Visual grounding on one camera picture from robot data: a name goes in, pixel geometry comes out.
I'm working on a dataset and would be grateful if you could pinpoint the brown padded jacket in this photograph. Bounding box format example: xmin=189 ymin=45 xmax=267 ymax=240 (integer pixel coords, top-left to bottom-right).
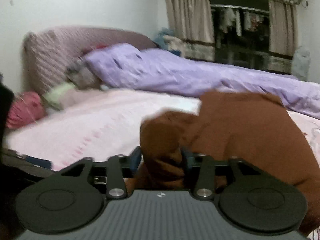
xmin=126 ymin=91 xmax=319 ymax=235

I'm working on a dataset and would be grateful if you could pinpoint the dark window with hanging clothes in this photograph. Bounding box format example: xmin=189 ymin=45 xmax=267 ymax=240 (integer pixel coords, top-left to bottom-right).
xmin=209 ymin=0 xmax=270 ymax=70

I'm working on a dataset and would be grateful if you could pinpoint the pink bed sheet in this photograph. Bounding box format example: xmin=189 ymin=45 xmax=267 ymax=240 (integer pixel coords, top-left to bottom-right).
xmin=5 ymin=89 xmax=319 ymax=171

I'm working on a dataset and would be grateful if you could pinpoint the red pink cloth bundle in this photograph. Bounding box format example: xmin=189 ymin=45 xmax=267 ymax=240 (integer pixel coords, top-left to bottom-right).
xmin=6 ymin=92 xmax=46 ymax=129

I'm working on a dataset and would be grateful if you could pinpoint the green pink pillow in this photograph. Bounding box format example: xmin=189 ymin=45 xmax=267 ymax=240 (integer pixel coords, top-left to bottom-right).
xmin=42 ymin=82 xmax=103 ymax=110

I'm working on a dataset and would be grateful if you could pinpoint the purple duvet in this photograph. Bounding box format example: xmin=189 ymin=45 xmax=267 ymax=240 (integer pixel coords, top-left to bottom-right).
xmin=84 ymin=43 xmax=319 ymax=119

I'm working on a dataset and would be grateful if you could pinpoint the grey knitted garment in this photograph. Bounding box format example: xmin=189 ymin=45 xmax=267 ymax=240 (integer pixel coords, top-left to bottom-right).
xmin=66 ymin=57 xmax=101 ymax=90

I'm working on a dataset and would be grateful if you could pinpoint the mauve quilted headboard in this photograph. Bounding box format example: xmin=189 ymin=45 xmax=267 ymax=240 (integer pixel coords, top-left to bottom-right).
xmin=23 ymin=26 xmax=156 ymax=95

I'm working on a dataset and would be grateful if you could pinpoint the blue white plush pile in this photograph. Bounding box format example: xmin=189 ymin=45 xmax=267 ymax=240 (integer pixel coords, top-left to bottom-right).
xmin=153 ymin=28 xmax=185 ymax=57

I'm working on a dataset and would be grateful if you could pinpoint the white standing fan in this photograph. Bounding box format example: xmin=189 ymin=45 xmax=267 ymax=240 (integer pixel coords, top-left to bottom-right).
xmin=291 ymin=46 xmax=311 ymax=81

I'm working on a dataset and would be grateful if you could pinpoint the left beige striped curtain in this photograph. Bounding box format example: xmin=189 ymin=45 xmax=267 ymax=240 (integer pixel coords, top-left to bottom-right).
xmin=165 ymin=0 xmax=215 ymax=62

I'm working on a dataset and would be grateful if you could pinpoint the beige striped curtain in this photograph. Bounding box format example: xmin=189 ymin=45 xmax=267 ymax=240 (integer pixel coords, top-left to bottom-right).
xmin=268 ymin=0 xmax=297 ymax=74
xmin=165 ymin=0 xmax=215 ymax=62

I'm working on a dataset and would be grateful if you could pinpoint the right beige striped curtain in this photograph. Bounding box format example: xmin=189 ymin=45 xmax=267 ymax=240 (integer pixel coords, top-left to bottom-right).
xmin=268 ymin=0 xmax=297 ymax=74

